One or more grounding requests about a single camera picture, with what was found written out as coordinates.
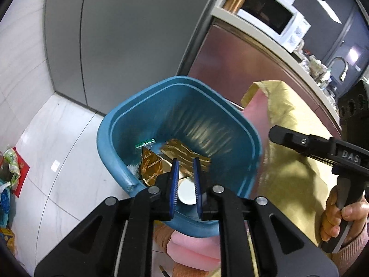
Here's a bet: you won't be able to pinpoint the paper cup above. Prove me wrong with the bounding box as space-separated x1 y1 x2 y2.
178 177 196 205

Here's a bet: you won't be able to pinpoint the green candy wrapper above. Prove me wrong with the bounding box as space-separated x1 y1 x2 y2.
134 139 156 149

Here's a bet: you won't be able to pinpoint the gold foil wrapper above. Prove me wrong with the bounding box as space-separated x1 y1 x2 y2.
160 139 211 176
139 146 163 186

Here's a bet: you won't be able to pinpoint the pink sleeve right forearm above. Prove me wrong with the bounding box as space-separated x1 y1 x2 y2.
331 225 368 276

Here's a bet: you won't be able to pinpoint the kitchen sink faucet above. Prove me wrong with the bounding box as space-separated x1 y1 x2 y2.
328 56 348 83

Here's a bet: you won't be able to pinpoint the dark kitchen window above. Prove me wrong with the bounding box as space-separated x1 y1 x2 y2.
293 0 368 96

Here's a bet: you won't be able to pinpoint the blue trash bin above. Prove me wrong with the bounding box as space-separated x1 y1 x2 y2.
97 76 262 238

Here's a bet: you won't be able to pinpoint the white kitchen counter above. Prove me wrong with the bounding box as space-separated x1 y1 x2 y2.
211 4 340 124

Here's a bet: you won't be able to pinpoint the person right hand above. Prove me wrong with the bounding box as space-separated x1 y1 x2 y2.
320 186 368 245

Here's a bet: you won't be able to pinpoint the yellow patterned tablecloth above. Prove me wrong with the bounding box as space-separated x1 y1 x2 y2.
241 81 336 245

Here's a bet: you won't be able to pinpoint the white microwave oven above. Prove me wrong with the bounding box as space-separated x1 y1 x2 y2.
237 0 311 53

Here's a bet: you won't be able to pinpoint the red floor bag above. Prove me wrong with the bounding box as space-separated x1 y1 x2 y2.
1 147 30 198

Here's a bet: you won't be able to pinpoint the maroon base cabinets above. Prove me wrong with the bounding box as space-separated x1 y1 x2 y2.
188 19 341 138

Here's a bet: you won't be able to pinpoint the grey double door refrigerator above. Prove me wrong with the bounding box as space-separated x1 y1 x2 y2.
45 0 215 113

